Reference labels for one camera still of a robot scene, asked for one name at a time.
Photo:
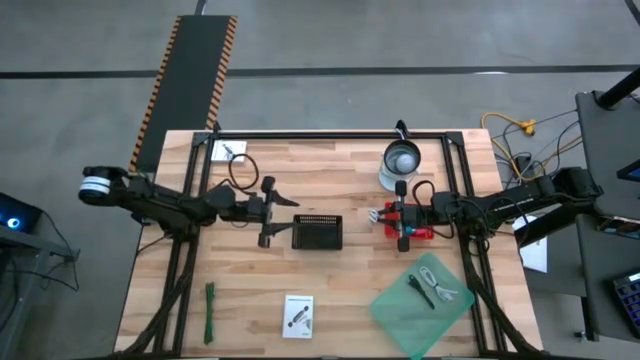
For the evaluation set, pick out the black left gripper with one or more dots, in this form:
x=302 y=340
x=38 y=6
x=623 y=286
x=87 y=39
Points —
x=260 y=210

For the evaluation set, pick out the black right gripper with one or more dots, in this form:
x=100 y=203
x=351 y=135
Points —
x=417 y=217

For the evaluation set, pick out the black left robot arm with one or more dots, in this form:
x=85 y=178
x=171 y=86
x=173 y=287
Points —
x=165 y=205

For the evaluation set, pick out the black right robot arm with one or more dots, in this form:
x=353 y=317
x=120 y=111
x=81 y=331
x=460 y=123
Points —
x=525 y=195

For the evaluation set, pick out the green translucent plastic bin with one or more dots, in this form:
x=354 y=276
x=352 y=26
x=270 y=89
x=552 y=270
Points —
x=400 y=325

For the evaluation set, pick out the red plastic basket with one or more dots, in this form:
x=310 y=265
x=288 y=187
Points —
x=390 y=231

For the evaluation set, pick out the black plastic basket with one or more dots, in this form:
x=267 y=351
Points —
x=317 y=235

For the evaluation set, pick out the white cylindrical lamp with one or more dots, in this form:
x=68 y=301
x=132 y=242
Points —
x=400 y=162

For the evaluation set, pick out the small white product box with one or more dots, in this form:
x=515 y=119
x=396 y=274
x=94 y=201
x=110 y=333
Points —
x=222 y=150

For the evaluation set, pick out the white card bottom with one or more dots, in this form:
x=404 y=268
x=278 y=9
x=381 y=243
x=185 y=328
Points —
x=297 y=317

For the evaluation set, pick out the black power brick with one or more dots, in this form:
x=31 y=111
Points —
x=525 y=165

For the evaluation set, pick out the white paper sheet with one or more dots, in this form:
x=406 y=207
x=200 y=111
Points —
x=535 y=255

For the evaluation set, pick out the black hazard-striped floor mat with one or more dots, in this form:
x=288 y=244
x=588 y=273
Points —
x=190 y=75

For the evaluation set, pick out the dark grey low table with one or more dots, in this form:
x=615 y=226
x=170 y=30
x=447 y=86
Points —
x=565 y=280

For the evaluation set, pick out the black device blue screen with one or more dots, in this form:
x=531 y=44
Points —
x=631 y=172

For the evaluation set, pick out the grey metal stand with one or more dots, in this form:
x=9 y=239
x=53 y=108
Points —
x=30 y=245

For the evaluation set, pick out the keyboard with blue keys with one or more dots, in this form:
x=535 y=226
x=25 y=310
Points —
x=629 y=300

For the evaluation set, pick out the computer with blue light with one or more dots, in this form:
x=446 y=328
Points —
x=20 y=215

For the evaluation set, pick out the black pole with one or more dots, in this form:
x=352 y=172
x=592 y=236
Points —
x=620 y=89

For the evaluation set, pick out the black aluminium frame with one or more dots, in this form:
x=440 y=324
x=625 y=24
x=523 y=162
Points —
x=325 y=135

